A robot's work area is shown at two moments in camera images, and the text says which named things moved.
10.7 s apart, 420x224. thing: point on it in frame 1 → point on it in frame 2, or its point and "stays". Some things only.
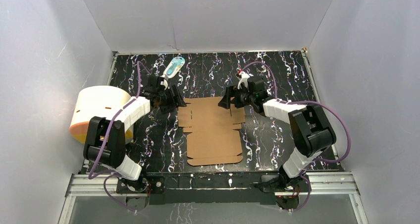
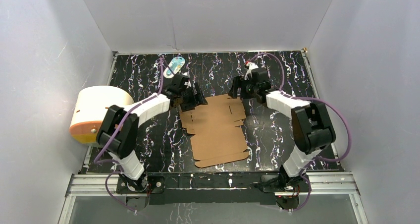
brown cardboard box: (213, 139) stays
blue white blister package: (174, 66) stays
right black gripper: (232, 91) → (238, 82)
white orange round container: (99, 101) stays
